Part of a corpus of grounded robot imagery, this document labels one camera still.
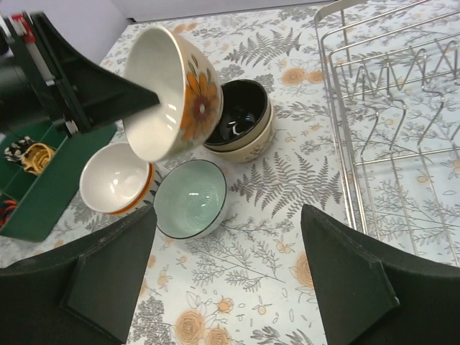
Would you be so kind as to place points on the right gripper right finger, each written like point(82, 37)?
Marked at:
point(369, 292)

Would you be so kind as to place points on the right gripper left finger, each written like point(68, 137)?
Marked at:
point(84, 292)

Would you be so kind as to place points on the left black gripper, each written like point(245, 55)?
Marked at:
point(44, 78)

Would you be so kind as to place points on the orange plastic bowl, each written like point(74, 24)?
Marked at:
point(113, 180)

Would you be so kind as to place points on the beige orange flower bowl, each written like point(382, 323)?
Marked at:
point(188, 88)

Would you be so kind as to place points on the pale green checked bowl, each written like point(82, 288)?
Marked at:
point(191, 201)

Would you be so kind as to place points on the beige gold dotted bowl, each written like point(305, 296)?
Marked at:
point(246, 112)

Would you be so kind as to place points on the white blue striped bowl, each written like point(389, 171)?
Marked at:
point(150, 189)

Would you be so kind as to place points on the beige bowl green leaf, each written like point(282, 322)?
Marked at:
point(252, 150)

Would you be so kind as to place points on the orange rubber bands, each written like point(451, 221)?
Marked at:
point(36, 158)

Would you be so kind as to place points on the green compartment tray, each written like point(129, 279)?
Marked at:
point(42, 199)

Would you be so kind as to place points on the floral tablecloth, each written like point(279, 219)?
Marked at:
point(250, 282)

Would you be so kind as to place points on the metal wire dish rack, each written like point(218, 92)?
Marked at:
point(391, 72)

